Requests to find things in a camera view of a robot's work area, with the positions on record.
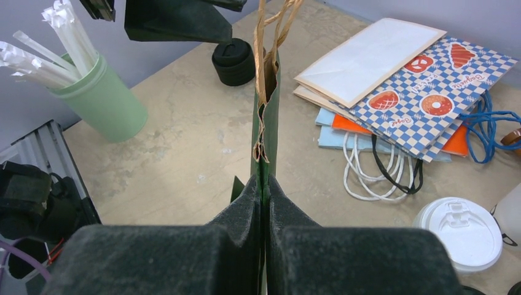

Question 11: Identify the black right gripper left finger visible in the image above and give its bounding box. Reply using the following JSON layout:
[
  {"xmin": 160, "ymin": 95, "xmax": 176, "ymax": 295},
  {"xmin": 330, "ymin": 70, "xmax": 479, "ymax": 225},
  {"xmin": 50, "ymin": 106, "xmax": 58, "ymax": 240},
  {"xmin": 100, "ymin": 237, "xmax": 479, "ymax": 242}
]
[{"xmin": 42, "ymin": 177, "xmax": 262, "ymax": 294}]

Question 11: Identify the green paper bag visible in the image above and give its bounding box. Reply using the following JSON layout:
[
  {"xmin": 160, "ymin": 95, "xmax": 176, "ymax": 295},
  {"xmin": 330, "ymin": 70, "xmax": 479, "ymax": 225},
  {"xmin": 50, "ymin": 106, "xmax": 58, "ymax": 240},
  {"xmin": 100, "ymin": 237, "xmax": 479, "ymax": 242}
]
[{"xmin": 230, "ymin": 0, "xmax": 305, "ymax": 205}]

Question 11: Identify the white lid stack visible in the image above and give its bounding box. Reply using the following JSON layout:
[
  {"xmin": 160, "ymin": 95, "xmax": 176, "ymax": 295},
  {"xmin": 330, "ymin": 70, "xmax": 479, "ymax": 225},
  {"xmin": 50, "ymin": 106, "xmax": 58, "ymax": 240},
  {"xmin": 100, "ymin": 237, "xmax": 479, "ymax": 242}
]
[{"xmin": 412, "ymin": 197, "xmax": 503, "ymax": 275}]

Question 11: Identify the blue checkered bakery bag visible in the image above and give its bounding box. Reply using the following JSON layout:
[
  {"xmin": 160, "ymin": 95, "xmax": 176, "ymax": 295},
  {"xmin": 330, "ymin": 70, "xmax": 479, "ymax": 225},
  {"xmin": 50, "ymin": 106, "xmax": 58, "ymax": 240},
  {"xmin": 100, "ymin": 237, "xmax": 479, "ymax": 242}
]
[{"xmin": 292, "ymin": 36, "xmax": 519, "ymax": 163}]

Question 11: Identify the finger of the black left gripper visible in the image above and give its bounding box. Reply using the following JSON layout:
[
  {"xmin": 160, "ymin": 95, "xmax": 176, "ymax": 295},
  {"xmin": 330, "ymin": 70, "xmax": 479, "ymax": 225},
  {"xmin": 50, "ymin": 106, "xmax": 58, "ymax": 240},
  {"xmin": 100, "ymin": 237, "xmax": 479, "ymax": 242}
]
[
  {"xmin": 80, "ymin": 0, "xmax": 116, "ymax": 22},
  {"xmin": 124, "ymin": 0, "xmax": 233, "ymax": 44}
]

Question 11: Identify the stack of white paper cups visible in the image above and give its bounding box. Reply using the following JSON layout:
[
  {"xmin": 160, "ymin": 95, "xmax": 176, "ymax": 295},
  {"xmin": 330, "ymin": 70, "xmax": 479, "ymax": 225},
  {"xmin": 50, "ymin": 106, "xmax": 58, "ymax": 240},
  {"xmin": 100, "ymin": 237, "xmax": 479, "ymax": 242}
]
[{"xmin": 490, "ymin": 184, "xmax": 520, "ymax": 254}]

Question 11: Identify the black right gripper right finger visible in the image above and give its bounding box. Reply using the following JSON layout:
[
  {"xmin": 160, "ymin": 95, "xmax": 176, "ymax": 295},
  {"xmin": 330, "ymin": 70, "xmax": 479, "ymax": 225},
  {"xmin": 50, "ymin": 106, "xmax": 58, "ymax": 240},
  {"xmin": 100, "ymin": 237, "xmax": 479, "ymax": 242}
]
[{"xmin": 265, "ymin": 174, "xmax": 465, "ymax": 295}]

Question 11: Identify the green straw holder cup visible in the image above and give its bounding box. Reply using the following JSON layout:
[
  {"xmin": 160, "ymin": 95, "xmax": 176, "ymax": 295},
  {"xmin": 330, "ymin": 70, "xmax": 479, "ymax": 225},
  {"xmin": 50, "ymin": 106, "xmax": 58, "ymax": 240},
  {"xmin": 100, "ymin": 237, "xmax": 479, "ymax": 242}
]
[{"xmin": 48, "ymin": 54, "xmax": 148, "ymax": 143}]

